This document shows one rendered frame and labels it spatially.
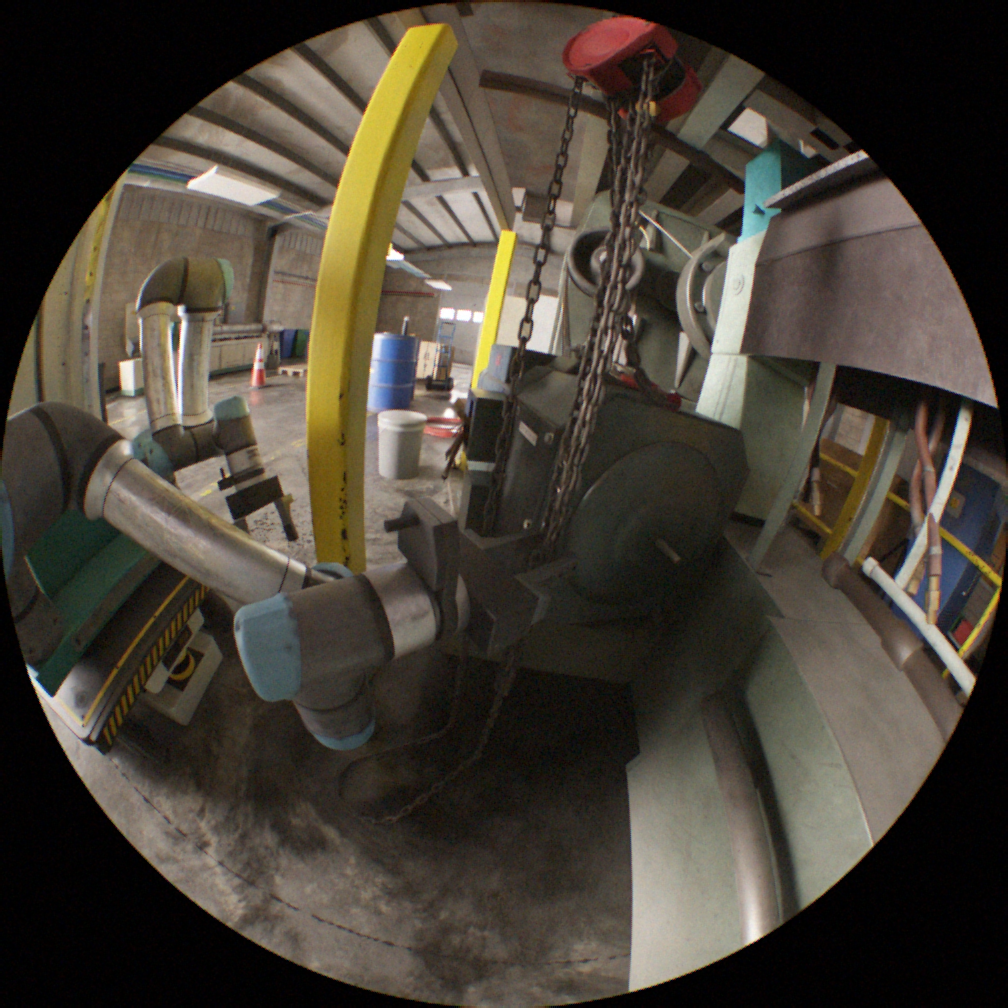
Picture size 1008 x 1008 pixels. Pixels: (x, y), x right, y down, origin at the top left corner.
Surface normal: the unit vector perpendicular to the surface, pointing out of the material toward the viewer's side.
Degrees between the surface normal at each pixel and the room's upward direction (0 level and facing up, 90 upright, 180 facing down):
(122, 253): 90
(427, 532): 90
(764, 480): 72
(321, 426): 90
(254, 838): 0
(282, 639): 33
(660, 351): 90
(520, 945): 0
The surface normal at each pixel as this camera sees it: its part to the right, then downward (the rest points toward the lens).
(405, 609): 0.59, -0.30
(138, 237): 0.98, 0.22
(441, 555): 0.67, 0.07
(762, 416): -0.06, 0.12
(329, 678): 0.65, 0.43
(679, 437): 0.22, 0.47
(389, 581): 0.21, -0.86
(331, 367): -0.12, 0.42
